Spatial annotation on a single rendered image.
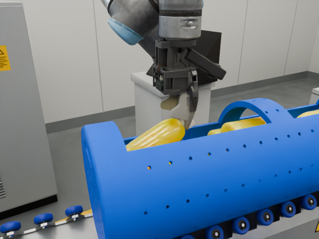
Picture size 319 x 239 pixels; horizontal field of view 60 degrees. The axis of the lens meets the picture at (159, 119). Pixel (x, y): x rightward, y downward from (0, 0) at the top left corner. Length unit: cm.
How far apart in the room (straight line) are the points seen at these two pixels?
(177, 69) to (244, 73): 419
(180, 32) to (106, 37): 279
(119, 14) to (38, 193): 177
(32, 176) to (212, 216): 173
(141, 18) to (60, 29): 254
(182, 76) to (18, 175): 172
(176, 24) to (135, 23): 15
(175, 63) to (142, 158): 23
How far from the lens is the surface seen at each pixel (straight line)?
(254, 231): 79
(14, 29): 187
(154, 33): 125
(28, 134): 204
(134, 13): 70
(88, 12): 327
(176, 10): 58
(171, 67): 61
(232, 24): 439
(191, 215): 58
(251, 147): 62
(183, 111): 64
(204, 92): 141
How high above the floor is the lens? 148
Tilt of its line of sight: 24 degrees down
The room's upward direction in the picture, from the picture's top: straight up
